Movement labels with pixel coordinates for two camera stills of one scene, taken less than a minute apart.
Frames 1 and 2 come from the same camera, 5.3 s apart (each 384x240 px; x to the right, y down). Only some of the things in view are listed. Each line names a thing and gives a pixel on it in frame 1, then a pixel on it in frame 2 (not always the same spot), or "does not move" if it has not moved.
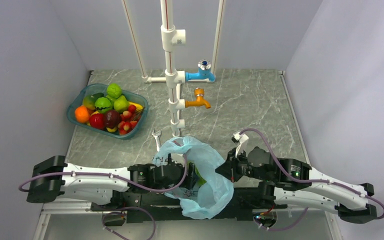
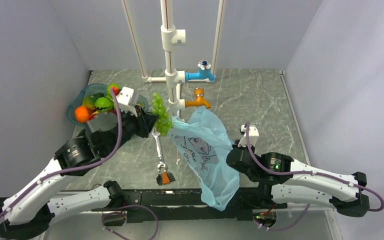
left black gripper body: (188, 181) → (132, 125)
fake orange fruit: (82, 114) does not move
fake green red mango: (88, 101) does not move
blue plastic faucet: (204, 72) does not move
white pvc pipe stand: (171, 37) does not move
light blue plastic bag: (214, 194) → (203, 140)
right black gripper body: (238, 166) does not move
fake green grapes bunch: (200, 180) → (164, 121)
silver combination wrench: (156, 134) does not move
